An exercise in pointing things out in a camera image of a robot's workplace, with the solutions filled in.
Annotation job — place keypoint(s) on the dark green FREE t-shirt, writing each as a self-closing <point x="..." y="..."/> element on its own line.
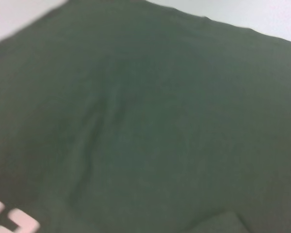
<point x="145" y="121"/>

